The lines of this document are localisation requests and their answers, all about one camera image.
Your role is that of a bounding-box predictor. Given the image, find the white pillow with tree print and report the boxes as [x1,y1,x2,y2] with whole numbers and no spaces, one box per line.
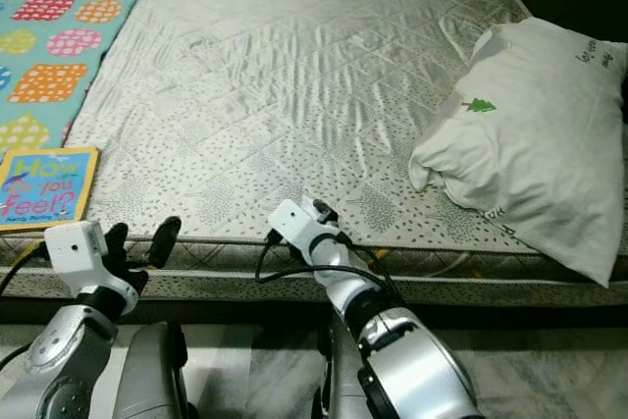
[408,17,628,288]

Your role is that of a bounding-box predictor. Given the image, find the grey quilted mattress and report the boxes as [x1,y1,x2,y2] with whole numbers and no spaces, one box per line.
[0,0,628,281]

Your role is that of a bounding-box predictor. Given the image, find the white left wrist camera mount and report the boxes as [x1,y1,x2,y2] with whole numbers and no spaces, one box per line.
[44,220,140,314]

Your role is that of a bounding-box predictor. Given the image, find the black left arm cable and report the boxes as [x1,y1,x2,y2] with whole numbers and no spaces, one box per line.
[0,242,50,371]

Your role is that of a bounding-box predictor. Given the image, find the blue yellow children's book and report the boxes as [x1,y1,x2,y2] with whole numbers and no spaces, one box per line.
[0,145,101,235]

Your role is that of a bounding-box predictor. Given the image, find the silver right robot leg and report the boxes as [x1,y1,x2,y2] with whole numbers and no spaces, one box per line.
[312,329,366,419]

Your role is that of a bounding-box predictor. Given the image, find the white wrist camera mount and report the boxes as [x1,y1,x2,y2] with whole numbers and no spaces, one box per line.
[266,199,340,265]
[44,220,140,314]

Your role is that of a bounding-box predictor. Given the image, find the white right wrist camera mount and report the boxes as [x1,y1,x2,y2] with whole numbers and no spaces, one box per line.
[266,199,340,265]

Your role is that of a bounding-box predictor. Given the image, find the grey patterned bed base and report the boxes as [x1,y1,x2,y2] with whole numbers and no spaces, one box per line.
[0,260,628,310]

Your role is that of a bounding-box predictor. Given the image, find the teal mat with coloured dots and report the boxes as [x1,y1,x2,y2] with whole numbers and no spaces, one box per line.
[0,0,170,160]

